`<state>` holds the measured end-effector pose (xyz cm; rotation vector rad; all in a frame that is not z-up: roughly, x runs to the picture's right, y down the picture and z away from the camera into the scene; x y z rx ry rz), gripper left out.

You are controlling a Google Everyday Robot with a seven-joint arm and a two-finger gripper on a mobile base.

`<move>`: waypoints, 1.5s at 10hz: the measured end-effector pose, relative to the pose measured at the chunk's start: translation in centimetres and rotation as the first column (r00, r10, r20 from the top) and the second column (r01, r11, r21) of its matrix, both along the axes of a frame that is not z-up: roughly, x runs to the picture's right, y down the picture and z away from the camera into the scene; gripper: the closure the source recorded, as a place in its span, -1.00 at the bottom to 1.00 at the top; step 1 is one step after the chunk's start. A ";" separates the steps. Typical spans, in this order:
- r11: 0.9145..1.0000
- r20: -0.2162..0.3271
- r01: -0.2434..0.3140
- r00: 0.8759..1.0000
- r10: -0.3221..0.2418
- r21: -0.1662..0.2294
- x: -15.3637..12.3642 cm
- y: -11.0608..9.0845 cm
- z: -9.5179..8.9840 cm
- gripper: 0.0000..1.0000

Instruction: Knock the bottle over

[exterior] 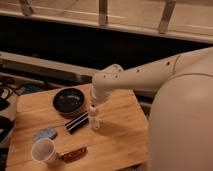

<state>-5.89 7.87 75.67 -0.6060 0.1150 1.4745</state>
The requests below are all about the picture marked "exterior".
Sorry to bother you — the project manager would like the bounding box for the metal railing frame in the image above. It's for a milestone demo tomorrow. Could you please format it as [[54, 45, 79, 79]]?
[[0, 0, 213, 44]]

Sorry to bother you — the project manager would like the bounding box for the white plastic bottle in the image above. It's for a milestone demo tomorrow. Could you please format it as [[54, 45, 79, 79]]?
[[88, 105, 100, 130]]

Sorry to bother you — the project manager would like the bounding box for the brown snack bar wrapper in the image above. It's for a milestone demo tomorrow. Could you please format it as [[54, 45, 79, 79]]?
[[61, 147, 87, 162]]

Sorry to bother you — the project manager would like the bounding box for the wooden table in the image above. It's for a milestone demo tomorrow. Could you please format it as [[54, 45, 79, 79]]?
[[6, 90, 148, 171]]

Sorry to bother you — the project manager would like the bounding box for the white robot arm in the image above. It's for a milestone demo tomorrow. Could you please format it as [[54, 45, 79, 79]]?
[[91, 47, 213, 171]]

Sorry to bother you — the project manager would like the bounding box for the white paper cup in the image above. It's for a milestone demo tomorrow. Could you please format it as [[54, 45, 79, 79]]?
[[31, 138, 58, 163]]

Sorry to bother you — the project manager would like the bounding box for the dark blue bowl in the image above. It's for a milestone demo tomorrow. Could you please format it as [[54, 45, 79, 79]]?
[[52, 88, 85, 115]]

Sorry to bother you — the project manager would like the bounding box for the black striped rectangular box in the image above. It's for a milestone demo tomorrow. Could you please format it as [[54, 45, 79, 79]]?
[[65, 111, 89, 134]]

